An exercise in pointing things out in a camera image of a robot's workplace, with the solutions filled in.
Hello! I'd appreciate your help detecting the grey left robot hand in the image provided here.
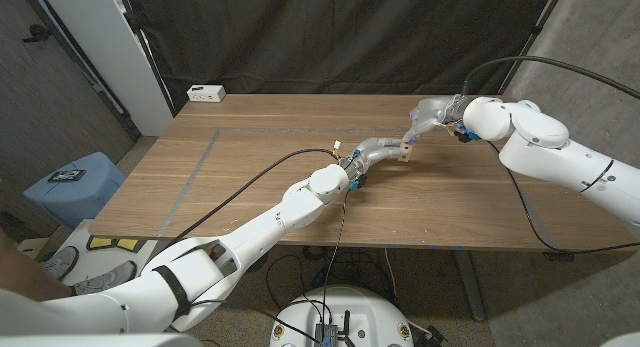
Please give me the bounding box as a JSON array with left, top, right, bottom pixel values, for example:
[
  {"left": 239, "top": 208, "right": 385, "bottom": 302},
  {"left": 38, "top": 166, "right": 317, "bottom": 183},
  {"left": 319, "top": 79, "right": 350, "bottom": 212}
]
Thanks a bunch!
[{"left": 338, "top": 136, "right": 410, "bottom": 184}]

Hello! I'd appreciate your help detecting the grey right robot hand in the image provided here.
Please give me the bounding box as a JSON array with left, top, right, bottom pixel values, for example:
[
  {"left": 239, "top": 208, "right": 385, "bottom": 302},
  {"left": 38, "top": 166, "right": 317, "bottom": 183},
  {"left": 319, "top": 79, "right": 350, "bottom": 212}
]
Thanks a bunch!
[{"left": 401, "top": 94, "right": 469, "bottom": 144}]

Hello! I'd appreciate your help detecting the black curtain backdrop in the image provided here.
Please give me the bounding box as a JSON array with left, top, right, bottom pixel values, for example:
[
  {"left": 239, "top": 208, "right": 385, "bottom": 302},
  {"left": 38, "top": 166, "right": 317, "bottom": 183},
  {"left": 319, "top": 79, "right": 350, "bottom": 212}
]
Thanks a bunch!
[{"left": 122, "top": 0, "right": 559, "bottom": 113}]

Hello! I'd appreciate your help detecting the wooden table panel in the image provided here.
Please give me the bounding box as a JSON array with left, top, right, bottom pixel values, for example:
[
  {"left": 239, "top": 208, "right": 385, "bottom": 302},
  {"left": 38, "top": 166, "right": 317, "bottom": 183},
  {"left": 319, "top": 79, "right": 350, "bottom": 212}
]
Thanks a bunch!
[{"left": 157, "top": 126, "right": 559, "bottom": 251}]

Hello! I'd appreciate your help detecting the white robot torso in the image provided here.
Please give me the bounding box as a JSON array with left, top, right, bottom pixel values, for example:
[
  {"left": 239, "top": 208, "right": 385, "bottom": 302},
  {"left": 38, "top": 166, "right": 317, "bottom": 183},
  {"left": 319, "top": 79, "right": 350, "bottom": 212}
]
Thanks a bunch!
[{"left": 269, "top": 285, "right": 415, "bottom": 347}]

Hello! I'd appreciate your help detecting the grey table leg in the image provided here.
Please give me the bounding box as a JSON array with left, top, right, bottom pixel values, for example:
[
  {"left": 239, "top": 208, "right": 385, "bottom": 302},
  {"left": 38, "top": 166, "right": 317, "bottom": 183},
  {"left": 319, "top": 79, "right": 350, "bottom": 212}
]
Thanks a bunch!
[{"left": 452, "top": 249, "right": 487, "bottom": 322}]

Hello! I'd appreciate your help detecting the white power strip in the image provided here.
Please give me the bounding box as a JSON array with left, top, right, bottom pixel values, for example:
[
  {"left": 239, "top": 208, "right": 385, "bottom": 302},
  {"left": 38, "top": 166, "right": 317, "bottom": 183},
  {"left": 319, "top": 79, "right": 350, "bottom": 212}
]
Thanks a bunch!
[{"left": 186, "top": 84, "right": 227, "bottom": 103}]

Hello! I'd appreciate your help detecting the white floor platform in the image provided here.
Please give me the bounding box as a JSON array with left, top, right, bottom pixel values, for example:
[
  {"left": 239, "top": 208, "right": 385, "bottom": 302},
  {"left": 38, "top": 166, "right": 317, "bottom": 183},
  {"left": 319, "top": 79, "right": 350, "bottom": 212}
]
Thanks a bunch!
[{"left": 49, "top": 219, "right": 166, "bottom": 288}]

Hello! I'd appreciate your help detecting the yellow and black floor pad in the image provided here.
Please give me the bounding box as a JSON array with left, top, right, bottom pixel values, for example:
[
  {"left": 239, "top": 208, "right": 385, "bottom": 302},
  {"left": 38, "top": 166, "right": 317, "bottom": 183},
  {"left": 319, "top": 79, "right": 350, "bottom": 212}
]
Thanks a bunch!
[{"left": 87, "top": 235, "right": 146, "bottom": 252}]

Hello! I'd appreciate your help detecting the white pillar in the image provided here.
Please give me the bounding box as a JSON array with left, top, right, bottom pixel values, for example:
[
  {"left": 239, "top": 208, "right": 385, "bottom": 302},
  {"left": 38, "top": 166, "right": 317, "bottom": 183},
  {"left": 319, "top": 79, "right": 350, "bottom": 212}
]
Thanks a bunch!
[{"left": 37, "top": 0, "right": 174, "bottom": 137}]

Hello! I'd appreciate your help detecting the grey sneaker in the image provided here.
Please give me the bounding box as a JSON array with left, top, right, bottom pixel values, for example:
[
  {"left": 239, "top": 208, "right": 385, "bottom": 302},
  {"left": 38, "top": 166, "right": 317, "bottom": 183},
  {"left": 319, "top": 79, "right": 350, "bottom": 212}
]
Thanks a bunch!
[
  {"left": 69, "top": 260, "right": 138, "bottom": 297},
  {"left": 43, "top": 245, "right": 80, "bottom": 281}
]

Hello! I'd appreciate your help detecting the blue stool with phone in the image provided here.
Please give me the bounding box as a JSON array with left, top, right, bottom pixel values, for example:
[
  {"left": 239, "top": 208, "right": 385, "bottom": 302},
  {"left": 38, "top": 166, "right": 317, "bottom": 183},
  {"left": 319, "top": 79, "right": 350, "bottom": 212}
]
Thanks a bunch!
[{"left": 22, "top": 151, "right": 126, "bottom": 231}]

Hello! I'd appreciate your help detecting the black phone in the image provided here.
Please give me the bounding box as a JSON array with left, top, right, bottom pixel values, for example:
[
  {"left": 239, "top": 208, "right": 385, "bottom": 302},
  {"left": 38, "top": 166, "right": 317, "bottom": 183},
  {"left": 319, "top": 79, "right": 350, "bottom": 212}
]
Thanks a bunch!
[{"left": 47, "top": 169, "right": 87, "bottom": 183}]

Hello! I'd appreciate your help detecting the person's bare leg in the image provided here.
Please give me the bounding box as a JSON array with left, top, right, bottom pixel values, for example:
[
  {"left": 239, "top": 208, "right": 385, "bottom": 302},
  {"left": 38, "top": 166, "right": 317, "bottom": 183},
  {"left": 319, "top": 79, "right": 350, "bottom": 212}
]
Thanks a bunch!
[{"left": 0, "top": 231, "right": 74, "bottom": 303}]

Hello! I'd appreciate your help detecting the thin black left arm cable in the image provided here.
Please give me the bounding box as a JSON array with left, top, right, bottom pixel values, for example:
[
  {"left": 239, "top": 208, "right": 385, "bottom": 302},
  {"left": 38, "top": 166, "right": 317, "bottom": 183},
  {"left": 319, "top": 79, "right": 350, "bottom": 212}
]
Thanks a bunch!
[{"left": 192, "top": 186, "right": 351, "bottom": 346}]

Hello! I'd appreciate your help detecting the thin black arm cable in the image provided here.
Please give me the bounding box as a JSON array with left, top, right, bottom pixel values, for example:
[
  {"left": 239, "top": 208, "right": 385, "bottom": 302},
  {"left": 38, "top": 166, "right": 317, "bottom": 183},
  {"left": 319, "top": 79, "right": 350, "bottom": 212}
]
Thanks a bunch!
[
  {"left": 484, "top": 139, "right": 640, "bottom": 255},
  {"left": 192, "top": 186, "right": 351, "bottom": 346}
]

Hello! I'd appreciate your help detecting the black floor cable bundle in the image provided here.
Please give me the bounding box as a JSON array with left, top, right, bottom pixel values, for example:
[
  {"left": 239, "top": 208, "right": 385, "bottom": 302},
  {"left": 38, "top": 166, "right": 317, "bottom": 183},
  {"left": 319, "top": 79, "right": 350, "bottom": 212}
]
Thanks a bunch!
[{"left": 264, "top": 244, "right": 401, "bottom": 313}]

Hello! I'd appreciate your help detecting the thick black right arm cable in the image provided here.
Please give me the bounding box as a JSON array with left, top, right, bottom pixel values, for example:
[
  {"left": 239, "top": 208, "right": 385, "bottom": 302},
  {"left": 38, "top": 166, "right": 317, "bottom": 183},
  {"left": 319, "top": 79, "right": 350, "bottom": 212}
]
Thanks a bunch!
[{"left": 462, "top": 55, "right": 640, "bottom": 101}]

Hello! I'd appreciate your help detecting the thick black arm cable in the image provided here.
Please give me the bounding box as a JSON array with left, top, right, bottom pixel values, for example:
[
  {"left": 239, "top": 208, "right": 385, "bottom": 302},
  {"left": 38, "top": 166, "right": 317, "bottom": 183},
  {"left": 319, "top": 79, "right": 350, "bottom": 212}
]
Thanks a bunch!
[
  {"left": 154, "top": 147, "right": 341, "bottom": 258},
  {"left": 462, "top": 55, "right": 640, "bottom": 101}
]

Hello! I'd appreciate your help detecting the black backdrop frame pole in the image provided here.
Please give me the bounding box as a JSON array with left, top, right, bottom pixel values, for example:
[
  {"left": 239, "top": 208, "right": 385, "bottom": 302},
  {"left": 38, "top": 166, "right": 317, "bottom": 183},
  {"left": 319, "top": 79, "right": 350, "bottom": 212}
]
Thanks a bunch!
[
  {"left": 499, "top": 0, "right": 569, "bottom": 96},
  {"left": 117, "top": 0, "right": 176, "bottom": 118}
]

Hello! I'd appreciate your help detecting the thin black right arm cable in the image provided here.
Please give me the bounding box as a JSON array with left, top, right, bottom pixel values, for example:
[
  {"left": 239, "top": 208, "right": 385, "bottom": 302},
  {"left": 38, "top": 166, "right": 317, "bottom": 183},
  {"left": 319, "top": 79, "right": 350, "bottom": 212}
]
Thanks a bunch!
[{"left": 484, "top": 139, "right": 640, "bottom": 255}]

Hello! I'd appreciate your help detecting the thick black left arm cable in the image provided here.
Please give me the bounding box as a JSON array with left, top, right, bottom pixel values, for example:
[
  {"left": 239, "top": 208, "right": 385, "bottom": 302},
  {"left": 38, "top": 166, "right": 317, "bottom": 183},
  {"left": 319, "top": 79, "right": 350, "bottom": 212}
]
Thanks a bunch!
[{"left": 154, "top": 147, "right": 341, "bottom": 258}]

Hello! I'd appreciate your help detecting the black door handle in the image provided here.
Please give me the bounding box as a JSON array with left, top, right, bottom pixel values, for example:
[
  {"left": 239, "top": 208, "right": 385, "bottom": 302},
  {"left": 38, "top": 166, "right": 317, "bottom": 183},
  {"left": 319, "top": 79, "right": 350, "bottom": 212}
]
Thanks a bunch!
[{"left": 21, "top": 24, "right": 54, "bottom": 43}]

